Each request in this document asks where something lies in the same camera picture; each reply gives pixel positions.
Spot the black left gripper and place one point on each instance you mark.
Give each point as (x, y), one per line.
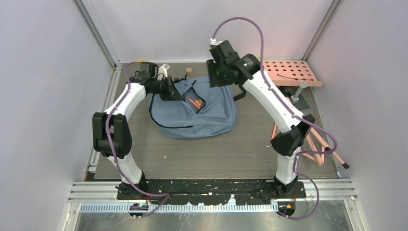
(172, 93)

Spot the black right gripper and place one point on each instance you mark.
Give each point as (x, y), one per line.
(214, 80)

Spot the orange pencil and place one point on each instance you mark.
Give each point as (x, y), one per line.
(274, 131)
(194, 103)

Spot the blue grey student backpack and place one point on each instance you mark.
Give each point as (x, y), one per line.
(182, 120)

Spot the orange triangular sticker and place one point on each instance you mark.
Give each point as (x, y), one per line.
(199, 103)

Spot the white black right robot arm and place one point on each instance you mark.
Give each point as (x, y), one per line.
(293, 125)

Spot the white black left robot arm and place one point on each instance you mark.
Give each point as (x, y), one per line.
(111, 133)

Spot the small wooden cube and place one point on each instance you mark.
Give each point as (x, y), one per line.
(189, 71)

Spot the pink perforated music stand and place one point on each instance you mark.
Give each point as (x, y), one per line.
(292, 76)

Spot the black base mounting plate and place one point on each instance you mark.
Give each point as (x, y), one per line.
(211, 191)

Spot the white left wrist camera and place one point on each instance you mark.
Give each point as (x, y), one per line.
(163, 71)

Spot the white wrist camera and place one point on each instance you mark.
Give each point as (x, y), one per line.
(163, 71)
(214, 42)

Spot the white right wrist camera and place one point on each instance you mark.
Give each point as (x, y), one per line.
(214, 42)

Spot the grey lego plate with post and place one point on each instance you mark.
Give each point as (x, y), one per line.
(299, 95)

